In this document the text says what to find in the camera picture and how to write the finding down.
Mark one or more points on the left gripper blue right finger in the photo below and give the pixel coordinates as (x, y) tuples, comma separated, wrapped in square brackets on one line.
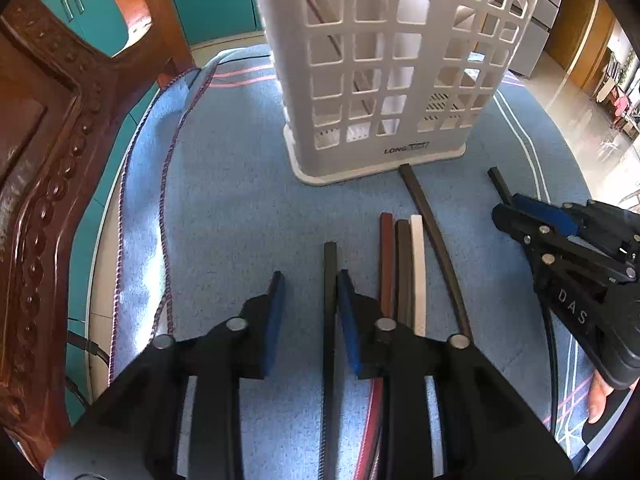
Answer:
[(347, 301)]

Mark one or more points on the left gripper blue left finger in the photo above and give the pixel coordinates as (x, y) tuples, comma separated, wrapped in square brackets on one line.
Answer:
[(272, 314)]

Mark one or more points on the grey refrigerator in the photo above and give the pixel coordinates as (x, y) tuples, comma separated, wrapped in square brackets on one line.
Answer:
[(535, 37)]

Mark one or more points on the blue striped cloth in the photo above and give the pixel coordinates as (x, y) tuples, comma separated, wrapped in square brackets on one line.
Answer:
[(212, 209)]

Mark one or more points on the brown wooden door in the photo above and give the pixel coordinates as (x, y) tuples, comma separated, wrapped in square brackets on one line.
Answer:
[(579, 40)]

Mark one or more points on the white plastic utensil basket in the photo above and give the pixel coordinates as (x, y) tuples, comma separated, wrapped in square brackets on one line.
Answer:
[(408, 87)]

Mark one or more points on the black textured chopstick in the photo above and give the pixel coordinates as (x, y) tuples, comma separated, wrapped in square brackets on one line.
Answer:
[(434, 234)]

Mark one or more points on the carved wooden chair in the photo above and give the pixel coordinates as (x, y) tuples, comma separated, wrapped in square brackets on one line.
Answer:
[(62, 104)]

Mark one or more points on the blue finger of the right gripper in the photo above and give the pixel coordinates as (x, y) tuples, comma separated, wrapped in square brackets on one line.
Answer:
[(526, 230), (547, 213)]

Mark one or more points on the white chopstick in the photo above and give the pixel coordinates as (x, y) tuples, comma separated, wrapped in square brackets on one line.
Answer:
[(419, 275)]

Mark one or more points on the dark brown chopstick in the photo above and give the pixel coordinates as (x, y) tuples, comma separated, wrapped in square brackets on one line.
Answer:
[(402, 306)]

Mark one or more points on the person's right hand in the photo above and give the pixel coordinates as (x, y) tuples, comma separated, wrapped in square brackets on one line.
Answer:
[(598, 394)]

